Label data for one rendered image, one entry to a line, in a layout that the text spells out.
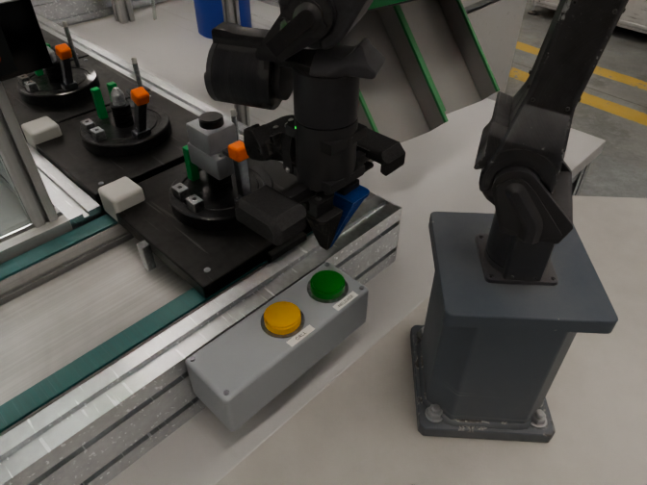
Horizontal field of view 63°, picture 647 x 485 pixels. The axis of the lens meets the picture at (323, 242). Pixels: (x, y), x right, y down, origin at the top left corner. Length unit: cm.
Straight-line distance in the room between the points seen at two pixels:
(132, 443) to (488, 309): 38
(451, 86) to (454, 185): 17
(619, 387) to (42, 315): 70
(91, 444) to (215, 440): 13
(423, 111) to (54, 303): 59
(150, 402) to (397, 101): 55
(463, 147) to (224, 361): 71
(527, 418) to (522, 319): 17
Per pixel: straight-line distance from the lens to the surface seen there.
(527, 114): 42
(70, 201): 83
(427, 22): 98
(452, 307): 47
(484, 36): 223
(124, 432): 59
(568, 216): 45
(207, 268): 63
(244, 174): 66
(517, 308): 49
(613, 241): 95
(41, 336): 70
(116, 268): 75
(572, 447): 67
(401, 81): 87
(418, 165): 102
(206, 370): 55
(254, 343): 56
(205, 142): 67
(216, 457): 62
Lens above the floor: 140
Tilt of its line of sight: 41 degrees down
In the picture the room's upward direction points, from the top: straight up
